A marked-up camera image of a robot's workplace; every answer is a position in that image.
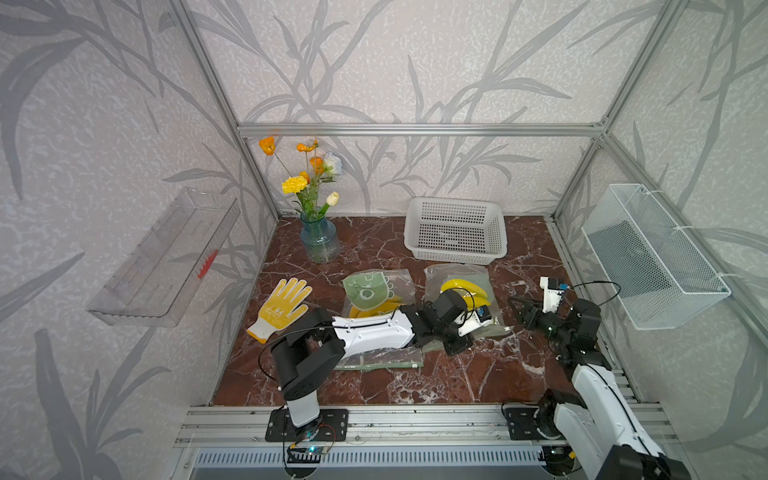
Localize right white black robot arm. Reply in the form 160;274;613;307
509;296;691;479

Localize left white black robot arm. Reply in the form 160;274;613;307
268;288;492;430

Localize bananas in left bag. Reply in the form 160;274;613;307
349;296;403;318

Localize left zip-top bag with bananas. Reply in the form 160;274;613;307
336;269;424;372

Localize white plastic basket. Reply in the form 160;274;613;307
404;197;508;265

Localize right circuit board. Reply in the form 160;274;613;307
540;445;582;477

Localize circuit board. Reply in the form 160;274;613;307
540;445;582;477
286;444;332;465

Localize blue glass vase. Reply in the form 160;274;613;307
300;216;341;264

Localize yellow work glove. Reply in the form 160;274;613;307
246;277;312;344

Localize left circuit board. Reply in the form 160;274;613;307
286;444;332;465

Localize artificial flower bouquet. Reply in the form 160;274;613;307
258;136;344;223

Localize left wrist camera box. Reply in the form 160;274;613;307
455;305;493;337

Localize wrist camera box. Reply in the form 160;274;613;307
455;305;493;337
540;277;569;313

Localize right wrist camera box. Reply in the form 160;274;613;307
540;277;569;313

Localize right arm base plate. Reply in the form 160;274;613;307
501;404;560;441

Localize white wire mesh basket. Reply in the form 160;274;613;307
582;183;731;330

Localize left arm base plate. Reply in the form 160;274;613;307
265;408;349;443

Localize aluminium front rail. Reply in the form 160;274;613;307
173;404;581;448

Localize clear acrylic wall shelf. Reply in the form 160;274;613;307
86;187;241;328

